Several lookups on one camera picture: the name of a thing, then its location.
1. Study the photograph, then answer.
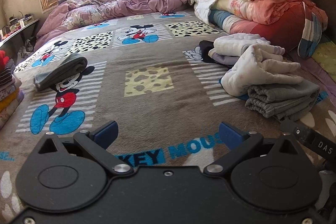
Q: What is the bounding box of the white floral padded garment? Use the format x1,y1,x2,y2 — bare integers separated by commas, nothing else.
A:
220,44,303,97

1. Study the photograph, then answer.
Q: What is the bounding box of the white quilted folded garment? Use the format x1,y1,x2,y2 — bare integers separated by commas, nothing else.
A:
208,33,270,57

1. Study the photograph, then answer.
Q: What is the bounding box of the Mickey Mouse bed blanket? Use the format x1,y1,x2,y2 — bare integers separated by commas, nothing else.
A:
1,14,335,223

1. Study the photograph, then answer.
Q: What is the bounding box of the folded grey fleece garment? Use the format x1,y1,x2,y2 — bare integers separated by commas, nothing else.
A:
245,80,320,122

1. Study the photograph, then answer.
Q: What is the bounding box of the dark side desk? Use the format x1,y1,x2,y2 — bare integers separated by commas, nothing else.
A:
1,19,40,63

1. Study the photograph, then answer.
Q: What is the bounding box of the folded dark grey garment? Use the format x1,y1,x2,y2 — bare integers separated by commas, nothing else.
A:
34,53,88,91

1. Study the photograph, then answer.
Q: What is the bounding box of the red knitted folded sweater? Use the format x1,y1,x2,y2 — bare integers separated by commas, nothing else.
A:
0,50,9,72

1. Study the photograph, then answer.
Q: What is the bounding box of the pile of rolled quilts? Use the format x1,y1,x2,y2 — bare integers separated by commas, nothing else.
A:
189,0,328,59

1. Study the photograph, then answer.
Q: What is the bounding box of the black white striped garment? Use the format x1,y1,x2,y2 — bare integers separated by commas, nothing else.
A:
0,59,15,86

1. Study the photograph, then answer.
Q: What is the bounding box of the lavender folded garment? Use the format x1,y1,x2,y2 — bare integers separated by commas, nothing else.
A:
211,53,239,66

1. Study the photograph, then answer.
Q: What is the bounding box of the purple floral duvet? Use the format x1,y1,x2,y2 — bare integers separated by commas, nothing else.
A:
34,0,189,50

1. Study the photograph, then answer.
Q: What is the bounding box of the yellow folded garment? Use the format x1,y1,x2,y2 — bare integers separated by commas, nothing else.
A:
0,88,20,111

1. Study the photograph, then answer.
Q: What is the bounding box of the black folded garment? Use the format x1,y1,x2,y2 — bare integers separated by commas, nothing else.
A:
199,40,215,63

